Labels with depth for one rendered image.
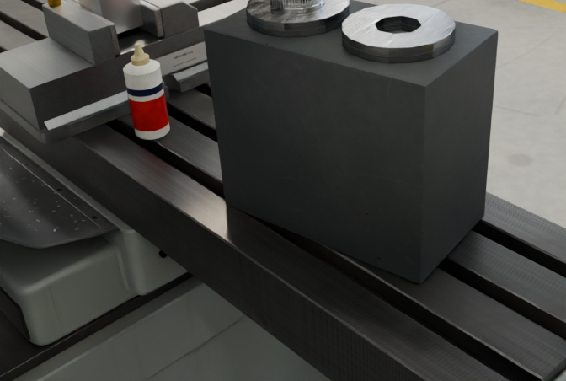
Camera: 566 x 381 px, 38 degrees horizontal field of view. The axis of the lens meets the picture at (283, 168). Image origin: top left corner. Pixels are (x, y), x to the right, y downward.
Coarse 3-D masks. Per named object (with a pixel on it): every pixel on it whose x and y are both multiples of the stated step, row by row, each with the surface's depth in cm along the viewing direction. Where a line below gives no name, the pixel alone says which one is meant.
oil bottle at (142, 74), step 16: (128, 64) 90; (144, 64) 89; (128, 80) 89; (144, 80) 89; (160, 80) 90; (128, 96) 91; (144, 96) 90; (160, 96) 91; (144, 112) 91; (160, 112) 91; (144, 128) 92; (160, 128) 92
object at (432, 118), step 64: (256, 0) 72; (256, 64) 68; (320, 64) 64; (384, 64) 62; (448, 64) 61; (256, 128) 72; (320, 128) 67; (384, 128) 63; (448, 128) 64; (256, 192) 76; (320, 192) 71; (384, 192) 66; (448, 192) 68; (384, 256) 70
